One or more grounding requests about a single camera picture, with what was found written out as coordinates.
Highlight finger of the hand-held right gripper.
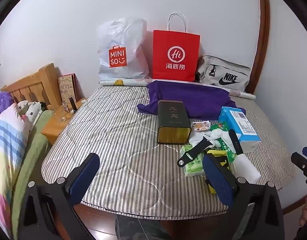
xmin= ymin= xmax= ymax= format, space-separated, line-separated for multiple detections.
xmin=291 ymin=146 xmax=307 ymax=188

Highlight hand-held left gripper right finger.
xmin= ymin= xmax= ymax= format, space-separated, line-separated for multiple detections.
xmin=202 ymin=153 xmax=285 ymax=240

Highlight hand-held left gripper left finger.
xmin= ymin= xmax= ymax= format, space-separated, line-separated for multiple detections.
xmin=18 ymin=152 xmax=101 ymax=240

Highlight yellow mesh pouch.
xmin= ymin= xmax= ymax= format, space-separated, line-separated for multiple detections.
xmin=205 ymin=149 xmax=231 ymax=194

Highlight green tissue pack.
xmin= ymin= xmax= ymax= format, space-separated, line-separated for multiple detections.
xmin=180 ymin=145 xmax=206 ymax=177

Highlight dark green tin box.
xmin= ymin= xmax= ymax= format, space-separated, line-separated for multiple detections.
xmin=157 ymin=100 xmax=192 ymax=145

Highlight white lint roller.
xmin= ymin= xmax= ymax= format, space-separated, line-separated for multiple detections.
xmin=229 ymin=129 xmax=261 ymax=184

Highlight green white wipes packet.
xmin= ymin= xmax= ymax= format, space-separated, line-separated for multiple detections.
xmin=210 ymin=122 xmax=238 ymax=163

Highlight white cloth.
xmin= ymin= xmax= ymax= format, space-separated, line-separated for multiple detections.
xmin=189 ymin=127 xmax=230 ymax=151

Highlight grey striped mattress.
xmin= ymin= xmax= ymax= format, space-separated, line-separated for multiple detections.
xmin=41 ymin=84 xmax=301 ymax=214

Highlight wooden nightstand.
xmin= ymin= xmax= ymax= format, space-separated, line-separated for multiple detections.
xmin=41 ymin=97 xmax=87 ymax=145

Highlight green bed sheet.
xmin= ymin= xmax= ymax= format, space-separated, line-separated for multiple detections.
xmin=11 ymin=110 xmax=52 ymax=230

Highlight small orange print packet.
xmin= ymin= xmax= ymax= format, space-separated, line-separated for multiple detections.
xmin=191 ymin=121 xmax=210 ymax=132

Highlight blue tissue pack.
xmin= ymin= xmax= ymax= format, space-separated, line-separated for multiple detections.
xmin=219 ymin=106 xmax=261 ymax=153

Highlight clear drinking glass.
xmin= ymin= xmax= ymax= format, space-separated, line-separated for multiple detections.
xmin=53 ymin=105 xmax=69 ymax=125

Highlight person's patterned pants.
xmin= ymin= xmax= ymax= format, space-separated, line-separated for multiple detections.
xmin=115 ymin=215 xmax=170 ymax=240

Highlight polka dot pillow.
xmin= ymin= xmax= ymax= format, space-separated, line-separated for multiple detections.
xmin=17 ymin=100 xmax=46 ymax=134

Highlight colourful striped pillow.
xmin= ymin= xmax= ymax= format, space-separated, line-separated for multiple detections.
xmin=0 ymin=102 xmax=31 ymax=238

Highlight purple towel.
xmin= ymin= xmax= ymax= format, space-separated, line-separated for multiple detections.
xmin=137 ymin=80 xmax=246 ymax=120

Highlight illustrated book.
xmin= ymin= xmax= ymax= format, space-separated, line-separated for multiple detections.
xmin=58 ymin=74 xmax=77 ymax=105

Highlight rolled white printed poster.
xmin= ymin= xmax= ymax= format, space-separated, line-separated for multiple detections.
xmin=98 ymin=78 xmax=256 ymax=100

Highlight wooden headboard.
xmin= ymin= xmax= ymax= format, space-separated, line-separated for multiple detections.
xmin=0 ymin=63 xmax=62 ymax=110

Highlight grey sling bag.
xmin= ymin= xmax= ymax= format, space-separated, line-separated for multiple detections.
xmin=196 ymin=55 xmax=251 ymax=93

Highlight purple plush toy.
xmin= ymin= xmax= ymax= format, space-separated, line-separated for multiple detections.
xmin=0 ymin=91 xmax=14 ymax=115

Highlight red paper bag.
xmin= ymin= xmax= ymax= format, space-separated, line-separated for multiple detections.
xmin=152 ymin=13 xmax=201 ymax=82

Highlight white plastic shopping bag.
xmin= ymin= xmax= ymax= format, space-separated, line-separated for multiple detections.
xmin=97 ymin=17 xmax=150 ymax=82

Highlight black watch strap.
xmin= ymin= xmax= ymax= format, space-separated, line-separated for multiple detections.
xmin=177 ymin=138 xmax=212 ymax=167

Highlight wooden door frame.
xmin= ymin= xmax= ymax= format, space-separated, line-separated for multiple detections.
xmin=244 ymin=0 xmax=271 ymax=95

